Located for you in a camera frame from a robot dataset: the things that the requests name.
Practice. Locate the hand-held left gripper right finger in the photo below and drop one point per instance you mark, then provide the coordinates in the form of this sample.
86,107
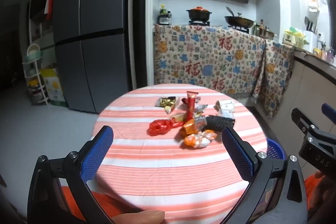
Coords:
237,153

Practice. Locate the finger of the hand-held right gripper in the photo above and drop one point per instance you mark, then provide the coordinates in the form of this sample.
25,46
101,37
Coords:
330,112
302,119

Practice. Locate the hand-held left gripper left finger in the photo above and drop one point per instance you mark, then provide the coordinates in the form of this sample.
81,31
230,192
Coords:
97,153

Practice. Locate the blue plastic basket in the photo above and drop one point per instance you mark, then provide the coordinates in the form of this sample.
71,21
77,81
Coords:
275,149

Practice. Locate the person's left hand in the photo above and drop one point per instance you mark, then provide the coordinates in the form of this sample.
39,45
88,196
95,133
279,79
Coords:
141,217

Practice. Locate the black mesh sleeve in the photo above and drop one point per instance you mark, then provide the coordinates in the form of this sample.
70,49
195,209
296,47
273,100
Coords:
220,123

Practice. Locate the orange white snack packet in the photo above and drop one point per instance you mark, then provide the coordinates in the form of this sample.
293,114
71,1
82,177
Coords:
198,140

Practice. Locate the small printed cloth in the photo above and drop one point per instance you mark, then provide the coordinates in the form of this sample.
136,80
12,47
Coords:
275,77

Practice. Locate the orange gold wrapper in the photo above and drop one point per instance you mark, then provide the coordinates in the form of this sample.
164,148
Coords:
189,127

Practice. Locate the round table, striped cloth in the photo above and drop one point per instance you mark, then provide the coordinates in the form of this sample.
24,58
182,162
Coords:
157,174

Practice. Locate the red tube wrapper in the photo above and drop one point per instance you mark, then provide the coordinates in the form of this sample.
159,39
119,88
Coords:
191,106

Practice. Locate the crumpled red plastic bag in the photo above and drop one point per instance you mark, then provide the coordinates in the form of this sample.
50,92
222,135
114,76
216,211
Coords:
160,127

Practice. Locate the white knife block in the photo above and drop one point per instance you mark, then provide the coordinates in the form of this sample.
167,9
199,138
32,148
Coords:
311,36

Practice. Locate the yellow white cardboard box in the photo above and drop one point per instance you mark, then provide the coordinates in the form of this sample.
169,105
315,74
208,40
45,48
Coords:
53,87

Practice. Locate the yellow green containers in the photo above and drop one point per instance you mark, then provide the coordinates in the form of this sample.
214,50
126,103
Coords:
294,37

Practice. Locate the gold foil wrapper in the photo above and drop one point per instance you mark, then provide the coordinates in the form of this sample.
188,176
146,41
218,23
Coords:
168,103

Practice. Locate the large printed cloth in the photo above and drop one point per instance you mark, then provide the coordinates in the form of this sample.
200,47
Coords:
204,61

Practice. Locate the white storage rack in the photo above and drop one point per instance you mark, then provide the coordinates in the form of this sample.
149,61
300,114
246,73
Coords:
34,56

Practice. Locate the black wok with lid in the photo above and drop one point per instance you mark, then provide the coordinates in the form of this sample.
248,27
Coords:
239,20

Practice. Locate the dark grey refrigerator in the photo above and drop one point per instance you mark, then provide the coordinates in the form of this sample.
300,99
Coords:
92,29

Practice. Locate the gas stove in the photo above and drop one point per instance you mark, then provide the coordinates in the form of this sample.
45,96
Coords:
199,22

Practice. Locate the black pot with orange lid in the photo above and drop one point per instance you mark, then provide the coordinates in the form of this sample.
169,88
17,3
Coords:
198,14

